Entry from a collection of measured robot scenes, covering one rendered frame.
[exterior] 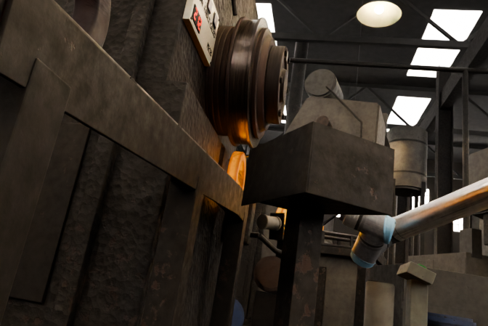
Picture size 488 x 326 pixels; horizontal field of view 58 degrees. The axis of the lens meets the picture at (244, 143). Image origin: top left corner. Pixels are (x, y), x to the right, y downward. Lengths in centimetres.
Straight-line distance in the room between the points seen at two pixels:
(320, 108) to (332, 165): 366
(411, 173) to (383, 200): 948
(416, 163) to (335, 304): 683
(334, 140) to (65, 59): 54
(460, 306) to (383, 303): 163
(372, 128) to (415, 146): 633
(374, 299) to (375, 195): 118
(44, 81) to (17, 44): 4
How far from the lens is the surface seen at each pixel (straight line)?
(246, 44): 144
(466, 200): 153
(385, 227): 155
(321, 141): 83
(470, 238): 528
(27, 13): 42
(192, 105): 117
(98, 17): 57
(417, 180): 1040
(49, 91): 44
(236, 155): 145
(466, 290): 364
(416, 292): 211
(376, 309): 203
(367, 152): 90
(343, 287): 404
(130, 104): 59
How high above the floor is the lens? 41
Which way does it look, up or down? 18 degrees up
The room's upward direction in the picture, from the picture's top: 9 degrees clockwise
